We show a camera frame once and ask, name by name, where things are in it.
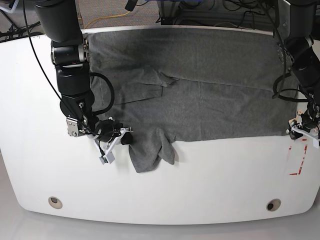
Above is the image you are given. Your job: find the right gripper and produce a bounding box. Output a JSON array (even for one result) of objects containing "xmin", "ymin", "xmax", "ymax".
[{"xmin": 87, "ymin": 119, "xmax": 133, "ymax": 156}]

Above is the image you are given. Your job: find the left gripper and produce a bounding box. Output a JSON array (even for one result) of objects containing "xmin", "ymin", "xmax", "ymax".
[{"xmin": 286, "ymin": 110, "xmax": 320, "ymax": 148}]

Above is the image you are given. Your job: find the grey T-shirt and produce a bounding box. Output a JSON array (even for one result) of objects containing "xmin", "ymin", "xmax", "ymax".
[{"xmin": 88, "ymin": 28, "xmax": 297, "ymax": 173}]

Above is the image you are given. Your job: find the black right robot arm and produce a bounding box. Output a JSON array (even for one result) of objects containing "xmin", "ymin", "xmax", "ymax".
[{"xmin": 32, "ymin": 0, "xmax": 133, "ymax": 159}]

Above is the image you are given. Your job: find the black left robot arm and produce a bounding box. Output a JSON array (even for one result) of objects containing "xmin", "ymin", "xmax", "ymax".
[{"xmin": 275, "ymin": 0, "xmax": 320, "ymax": 148}]

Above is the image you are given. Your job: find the red tape rectangle marking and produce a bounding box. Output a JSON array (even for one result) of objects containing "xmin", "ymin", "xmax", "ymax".
[{"xmin": 285, "ymin": 137, "xmax": 309, "ymax": 176}]

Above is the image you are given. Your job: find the black tripod on floor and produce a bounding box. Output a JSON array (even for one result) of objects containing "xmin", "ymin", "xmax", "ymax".
[{"xmin": 0, "ymin": 10, "xmax": 43, "ymax": 43}]

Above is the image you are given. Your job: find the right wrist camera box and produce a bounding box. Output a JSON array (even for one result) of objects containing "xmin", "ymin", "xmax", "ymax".
[{"xmin": 99, "ymin": 152, "xmax": 115, "ymax": 165}]

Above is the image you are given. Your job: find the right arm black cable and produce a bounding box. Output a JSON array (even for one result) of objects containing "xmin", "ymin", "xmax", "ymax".
[{"xmin": 89, "ymin": 72, "xmax": 116, "ymax": 116}]

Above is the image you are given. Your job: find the right table cable grommet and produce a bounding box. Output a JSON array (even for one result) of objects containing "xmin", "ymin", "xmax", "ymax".
[{"xmin": 266, "ymin": 198, "xmax": 282, "ymax": 212}]

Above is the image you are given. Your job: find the table cable grommet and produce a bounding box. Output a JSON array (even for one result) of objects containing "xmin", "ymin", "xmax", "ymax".
[
  {"xmin": 48, "ymin": 196, "xmax": 63, "ymax": 210},
  {"xmin": 266, "ymin": 198, "xmax": 282, "ymax": 212}
]

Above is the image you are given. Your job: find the left table cable grommet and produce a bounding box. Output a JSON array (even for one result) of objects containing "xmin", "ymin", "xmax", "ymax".
[{"xmin": 48, "ymin": 196, "xmax": 63, "ymax": 210}]

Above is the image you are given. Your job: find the yellow cable on floor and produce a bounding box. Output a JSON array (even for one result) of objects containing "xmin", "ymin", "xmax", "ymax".
[{"xmin": 85, "ymin": 9, "xmax": 132, "ymax": 29}]

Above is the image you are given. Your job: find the black metal frame base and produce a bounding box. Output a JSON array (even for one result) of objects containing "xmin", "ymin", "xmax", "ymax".
[{"xmin": 157, "ymin": 0, "xmax": 249, "ymax": 27}]

